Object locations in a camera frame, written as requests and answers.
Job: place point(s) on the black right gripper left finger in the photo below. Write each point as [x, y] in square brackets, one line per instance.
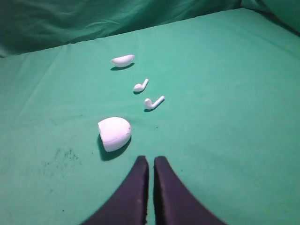
[128, 204]

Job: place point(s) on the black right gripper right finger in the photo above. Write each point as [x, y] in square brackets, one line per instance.
[173, 202]

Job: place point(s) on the white earphone case body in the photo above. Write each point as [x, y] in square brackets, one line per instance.
[115, 132]

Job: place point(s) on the white earbud near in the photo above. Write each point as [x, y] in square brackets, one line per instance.
[149, 105]

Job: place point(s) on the white earbud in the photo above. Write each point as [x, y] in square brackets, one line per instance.
[149, 105]
[140, 87]

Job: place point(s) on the green table cloth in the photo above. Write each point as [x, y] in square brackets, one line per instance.
[229, 124]

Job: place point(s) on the white earbud far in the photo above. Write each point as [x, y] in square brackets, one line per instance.
[140, 87]

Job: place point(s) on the green backdrop cloth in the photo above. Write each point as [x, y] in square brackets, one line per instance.
[33, 25]

